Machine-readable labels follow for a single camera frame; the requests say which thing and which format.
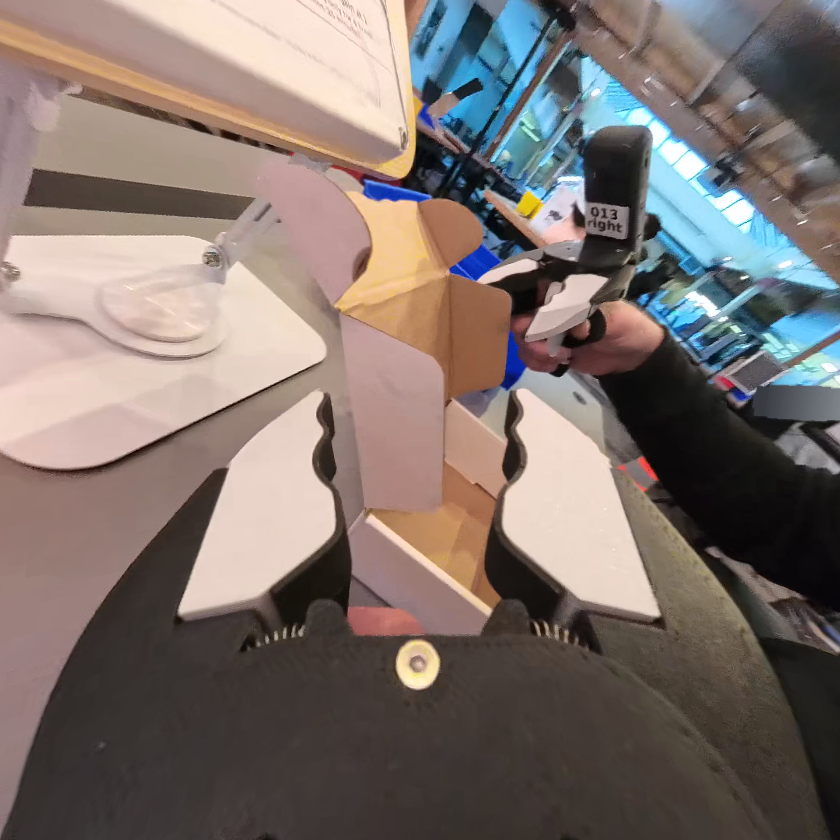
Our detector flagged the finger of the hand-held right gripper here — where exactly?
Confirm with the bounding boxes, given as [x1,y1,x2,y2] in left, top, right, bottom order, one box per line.
[524,274,611,345]
[476,255,548,287]

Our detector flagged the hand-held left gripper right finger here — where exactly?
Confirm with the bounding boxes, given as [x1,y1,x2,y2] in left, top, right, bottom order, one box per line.
[484,387,663,624]

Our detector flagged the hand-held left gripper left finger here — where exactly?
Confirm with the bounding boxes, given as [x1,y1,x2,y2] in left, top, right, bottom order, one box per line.
[175,390,353,622]

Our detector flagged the white cardboard box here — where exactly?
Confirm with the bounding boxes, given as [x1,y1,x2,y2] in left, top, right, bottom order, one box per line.
[252,156,514,636]

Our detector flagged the person's right forearm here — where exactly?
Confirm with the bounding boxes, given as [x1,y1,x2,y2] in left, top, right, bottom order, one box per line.
[596,328,840,613]

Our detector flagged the person's right hand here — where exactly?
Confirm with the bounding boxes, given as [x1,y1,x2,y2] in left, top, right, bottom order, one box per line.
[512,302,667,378]

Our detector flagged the wooden table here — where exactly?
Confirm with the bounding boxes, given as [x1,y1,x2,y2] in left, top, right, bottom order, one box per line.
[484,189,581,252]

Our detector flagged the black tripod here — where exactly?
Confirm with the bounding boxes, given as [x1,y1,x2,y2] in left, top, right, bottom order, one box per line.
[443,0,581,200]

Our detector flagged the white sign panel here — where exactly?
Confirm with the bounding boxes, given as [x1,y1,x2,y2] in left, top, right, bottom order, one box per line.
[0,0,412,166]

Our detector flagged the wooden board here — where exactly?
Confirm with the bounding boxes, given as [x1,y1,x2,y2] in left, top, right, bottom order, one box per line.
[0,18,419,182]

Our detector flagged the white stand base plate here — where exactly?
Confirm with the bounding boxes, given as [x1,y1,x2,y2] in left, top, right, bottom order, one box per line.
[0,234,328,471]

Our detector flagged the white stand bracket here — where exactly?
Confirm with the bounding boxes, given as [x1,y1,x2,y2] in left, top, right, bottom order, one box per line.
[0,66,284,360]

